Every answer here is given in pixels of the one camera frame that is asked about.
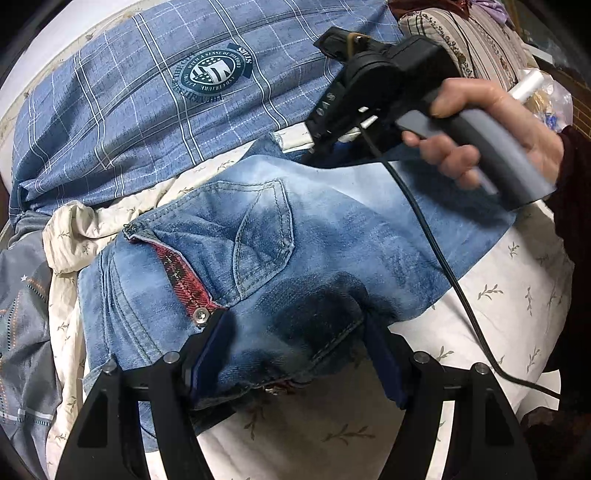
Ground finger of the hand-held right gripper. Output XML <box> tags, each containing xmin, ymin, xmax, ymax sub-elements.
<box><xmin>302</xmin><ymin>74</ymin><xmax>365</xmax><ymax>151</ymax></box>

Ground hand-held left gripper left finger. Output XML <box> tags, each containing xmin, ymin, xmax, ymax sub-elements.
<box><xmin>54</xmin><ymin>308</ymin><xmax>232</xmax><ymax>480</ymax></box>

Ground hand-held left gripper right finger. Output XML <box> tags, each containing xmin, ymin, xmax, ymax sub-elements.
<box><xmin>362</xmin><ymin>314</ymin><xmax>539</xmax><ymax>480</ymax></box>

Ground blue denim pants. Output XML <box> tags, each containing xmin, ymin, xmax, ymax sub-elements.
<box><xmin>78</xmin><ymin>136</ymin><xmax>515</xmax><ymax>455</ymax></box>

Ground person's right hand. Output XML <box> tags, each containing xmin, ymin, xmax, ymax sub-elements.
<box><xmin>401</xmin><ymin>78</ymin><xmax>565</xmax><ymax>190</ymax></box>

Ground dark red cloth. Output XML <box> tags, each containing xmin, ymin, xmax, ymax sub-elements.
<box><xmin>388</xmin><ymin>0</ymin><xmax>467</xmax><ymax>18</ymax></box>

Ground striped floral pillow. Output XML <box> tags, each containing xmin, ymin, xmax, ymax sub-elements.
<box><xmin>399</xmin><ymin>9</ymin><xmax>529</xmax><ymax>93</ymax></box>

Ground cream leaf-print quilt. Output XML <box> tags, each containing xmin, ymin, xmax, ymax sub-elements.
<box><xmin>42</xmin><ymin>152</ymin><xmax>573</xmax><ymax>480</ymax></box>

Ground clear plastic bag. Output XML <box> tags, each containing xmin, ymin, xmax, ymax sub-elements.
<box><xmin>522</xmin><ymin>69</ymin><xmax>574</xmax><ymax>134</ymax></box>

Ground blue plaid shirt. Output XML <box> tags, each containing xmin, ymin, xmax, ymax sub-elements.
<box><xmin>11</xmin><ymin>0</ymin><xmax>409</xmax><ymax>217</ymax></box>

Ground grey star-print cloth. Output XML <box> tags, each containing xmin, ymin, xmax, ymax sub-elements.
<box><xmin>0</xmin><ymin>210</ymin><xmax>63</xmax><ymax>462</ymax></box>

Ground black cable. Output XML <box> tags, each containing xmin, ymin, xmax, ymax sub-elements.
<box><xmin>358</xmin><ymin>127</ymin><xmax>561</xmax><ymax>398</ymax></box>

